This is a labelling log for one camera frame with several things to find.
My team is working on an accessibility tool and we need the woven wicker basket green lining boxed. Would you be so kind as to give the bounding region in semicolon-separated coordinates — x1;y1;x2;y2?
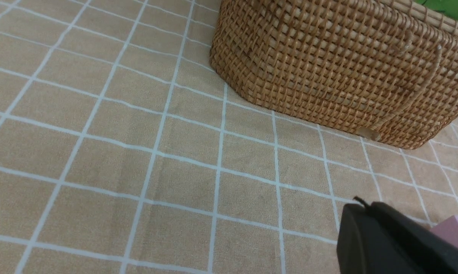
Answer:
210;0;458;150

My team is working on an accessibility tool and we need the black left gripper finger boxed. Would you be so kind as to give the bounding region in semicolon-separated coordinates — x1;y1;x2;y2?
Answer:
336;197;458;274

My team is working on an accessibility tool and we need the checkered beige tablecloth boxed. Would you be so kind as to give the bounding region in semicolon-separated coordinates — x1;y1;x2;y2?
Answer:
0;0;458;274

